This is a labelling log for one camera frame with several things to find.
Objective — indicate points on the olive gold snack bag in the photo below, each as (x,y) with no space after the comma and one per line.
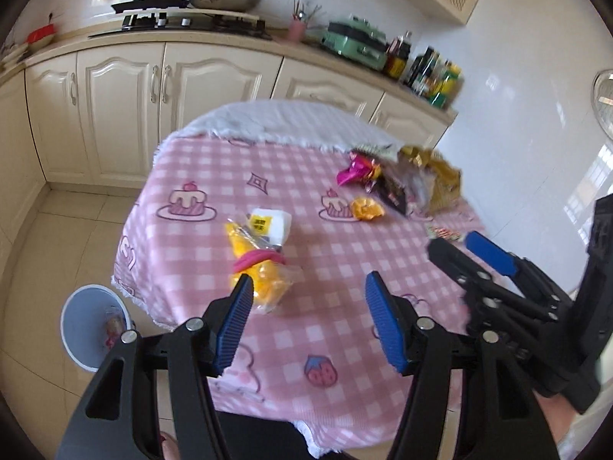
(445,187)

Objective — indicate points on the black gas stove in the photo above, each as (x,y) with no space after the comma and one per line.
(191,31)

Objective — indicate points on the cream bowl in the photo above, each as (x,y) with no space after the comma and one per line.
(45,44)

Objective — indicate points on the clear condiment bottle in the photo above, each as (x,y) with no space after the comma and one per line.
(445,69)

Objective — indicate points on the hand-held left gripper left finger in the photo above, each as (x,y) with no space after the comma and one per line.
(234,326)

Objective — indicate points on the dark bottle white label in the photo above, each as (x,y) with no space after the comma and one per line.
(428,81)

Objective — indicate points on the person's foot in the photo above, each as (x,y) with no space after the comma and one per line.
(170,448)

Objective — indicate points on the pink utensil holder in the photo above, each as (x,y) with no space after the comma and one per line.
(296,31)

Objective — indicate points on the white plastic bag red print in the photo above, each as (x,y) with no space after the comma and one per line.
(114,330)

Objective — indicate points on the yellow plastic bag pink band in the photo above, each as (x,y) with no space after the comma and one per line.
(261,280)

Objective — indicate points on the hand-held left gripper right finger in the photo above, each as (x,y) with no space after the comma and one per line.
(388,326)

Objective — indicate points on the light wooden board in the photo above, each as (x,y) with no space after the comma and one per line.
(230,13)

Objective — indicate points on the beige kitchen countertop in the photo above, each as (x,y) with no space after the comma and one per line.
(62,44)

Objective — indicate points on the dark glass bottle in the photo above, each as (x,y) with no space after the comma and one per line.
(419,69)

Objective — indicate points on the small colourful printed wrapper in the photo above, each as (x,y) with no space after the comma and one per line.
(443,234)

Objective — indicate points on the pale blue waste bin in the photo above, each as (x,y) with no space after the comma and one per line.
(84,326)

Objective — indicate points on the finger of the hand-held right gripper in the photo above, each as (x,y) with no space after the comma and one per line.
(488,251)
(455,263)

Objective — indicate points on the dark snack wrapper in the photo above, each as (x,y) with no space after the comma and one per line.
(392,194)

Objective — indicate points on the magenta foil wrapper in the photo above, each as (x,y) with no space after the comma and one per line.
(352,172)

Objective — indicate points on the green yellow bottle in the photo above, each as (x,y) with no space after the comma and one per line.
(448,88)

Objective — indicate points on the person's dark pants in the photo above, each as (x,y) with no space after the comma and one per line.
(287,441)

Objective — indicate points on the white carton yellow label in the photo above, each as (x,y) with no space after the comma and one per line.
(280,227)

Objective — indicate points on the person's right forearm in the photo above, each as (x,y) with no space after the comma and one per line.
(553,426)

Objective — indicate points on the clear plastic wrapper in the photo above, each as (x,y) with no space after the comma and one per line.
(419,191)

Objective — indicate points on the pink checkered tablecloth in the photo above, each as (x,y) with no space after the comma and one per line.
(311,249)

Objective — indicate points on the small orange wrapper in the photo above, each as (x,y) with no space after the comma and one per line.
(366,208)

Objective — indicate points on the green electric cooker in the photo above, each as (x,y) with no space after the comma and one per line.
(354,45)

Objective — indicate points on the pink utensil cup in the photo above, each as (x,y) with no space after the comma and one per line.
(306,12)

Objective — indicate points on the black induction cooker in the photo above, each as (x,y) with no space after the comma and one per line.
(143,5)

